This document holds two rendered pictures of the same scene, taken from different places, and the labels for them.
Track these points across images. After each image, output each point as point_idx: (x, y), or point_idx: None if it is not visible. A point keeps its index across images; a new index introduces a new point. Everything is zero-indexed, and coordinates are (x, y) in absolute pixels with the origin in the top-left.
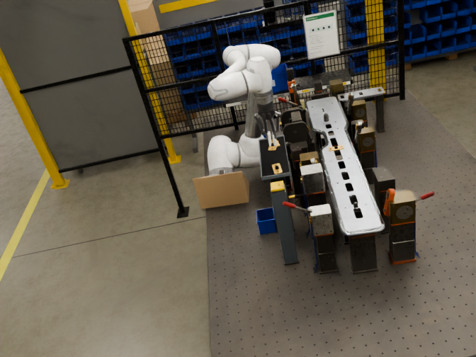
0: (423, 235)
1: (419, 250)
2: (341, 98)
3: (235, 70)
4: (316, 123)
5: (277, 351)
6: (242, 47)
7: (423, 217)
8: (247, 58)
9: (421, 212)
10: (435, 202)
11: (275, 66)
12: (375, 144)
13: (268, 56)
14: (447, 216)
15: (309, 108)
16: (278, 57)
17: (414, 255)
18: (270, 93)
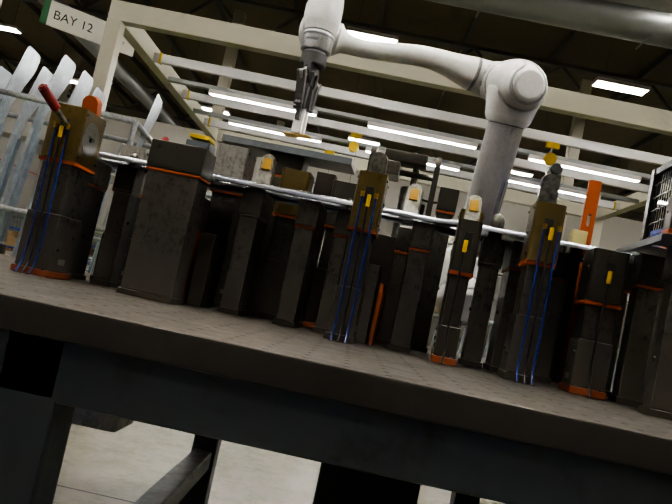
0: (66, 284)
1: (31, 275)
2: (629, 251)
3: (385, 44)
4: (484, 236)
5: (14, 259)
6: (499, 61)
7: (120, 297)
8: (486, 75)
9: (142, 302)
10: (160, 309)
11: (503, 95)
12: (353, 209)
13: (500, 70)
14: (85, 293)
15: (580, 256)
16: (512, 74)
17: (17, 251)
18: (306, 31)
